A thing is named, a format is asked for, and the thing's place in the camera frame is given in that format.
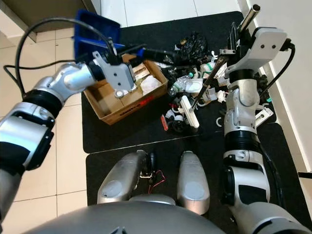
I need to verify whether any dark brown furniture panel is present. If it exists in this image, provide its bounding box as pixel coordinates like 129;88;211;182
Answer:
0;0;79;42

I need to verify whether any black floor mat under rubbish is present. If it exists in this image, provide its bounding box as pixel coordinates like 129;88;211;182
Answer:
81;11;281;155

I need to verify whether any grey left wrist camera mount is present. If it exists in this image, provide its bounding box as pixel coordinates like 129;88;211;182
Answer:
93;51;136;91

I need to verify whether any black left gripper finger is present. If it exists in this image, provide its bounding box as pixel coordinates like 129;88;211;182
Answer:
129;44;180;56
141;53;182;64

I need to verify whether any silver left robot leg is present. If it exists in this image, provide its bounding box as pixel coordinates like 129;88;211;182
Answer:
97;149;153;205

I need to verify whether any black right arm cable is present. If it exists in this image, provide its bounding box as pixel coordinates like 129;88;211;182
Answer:
257;43;296;99

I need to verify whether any grey robot torso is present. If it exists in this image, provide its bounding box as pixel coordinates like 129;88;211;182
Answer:
23;194;231;234

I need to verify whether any silver robot leg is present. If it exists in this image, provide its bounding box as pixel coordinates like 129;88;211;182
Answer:
176;150;211;216
97;149;153;205

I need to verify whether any crumpled white plastic bag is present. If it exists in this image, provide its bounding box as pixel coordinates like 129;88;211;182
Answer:
133;67;164;96

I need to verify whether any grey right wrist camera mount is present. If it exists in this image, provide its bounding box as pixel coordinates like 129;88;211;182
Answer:
233;27;289;75

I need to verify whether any metal pole broom white head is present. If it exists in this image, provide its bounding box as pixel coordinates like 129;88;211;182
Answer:
179;4;262;129

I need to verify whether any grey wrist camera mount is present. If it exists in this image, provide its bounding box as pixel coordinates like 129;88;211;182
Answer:
93;51;136;91
233;27;289;75

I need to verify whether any black floor mat under robot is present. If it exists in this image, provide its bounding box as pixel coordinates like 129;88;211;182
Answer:
85;122;312;231

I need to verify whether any brown cardboard box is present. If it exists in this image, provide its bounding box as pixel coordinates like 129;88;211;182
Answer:
83;59;169;126

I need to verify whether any small red packet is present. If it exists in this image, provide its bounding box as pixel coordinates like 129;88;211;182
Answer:
160;114;171;132

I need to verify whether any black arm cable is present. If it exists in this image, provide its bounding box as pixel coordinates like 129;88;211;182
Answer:
257;43;296;99
3;17;121;97

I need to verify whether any silver right robot leg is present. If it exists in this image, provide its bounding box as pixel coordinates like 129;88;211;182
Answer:
176;150;211;216

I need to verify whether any red thin wire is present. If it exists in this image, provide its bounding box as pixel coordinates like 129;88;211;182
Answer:
145;169;168;195

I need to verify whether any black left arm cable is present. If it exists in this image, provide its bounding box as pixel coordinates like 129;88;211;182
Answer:
3;17;121;97

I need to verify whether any black plastic rubbish bag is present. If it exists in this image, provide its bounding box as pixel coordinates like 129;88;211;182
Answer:
175;31;211;65

